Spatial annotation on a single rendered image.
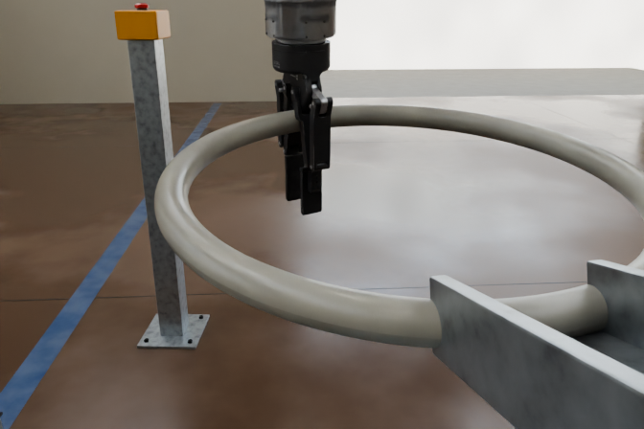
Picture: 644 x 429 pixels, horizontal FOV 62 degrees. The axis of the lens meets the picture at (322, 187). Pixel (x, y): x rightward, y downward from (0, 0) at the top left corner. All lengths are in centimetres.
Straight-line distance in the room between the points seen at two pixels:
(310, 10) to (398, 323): 43
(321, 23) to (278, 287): 40
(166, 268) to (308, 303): 153
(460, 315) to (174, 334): 172
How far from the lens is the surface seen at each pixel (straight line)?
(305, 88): 69
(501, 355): 27
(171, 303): 192
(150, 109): 170
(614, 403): 21
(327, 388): 172
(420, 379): 178
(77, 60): 692
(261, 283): 36
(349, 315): 34
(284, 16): 67
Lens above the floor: 109
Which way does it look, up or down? 19 degrees down
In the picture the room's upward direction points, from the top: straight up
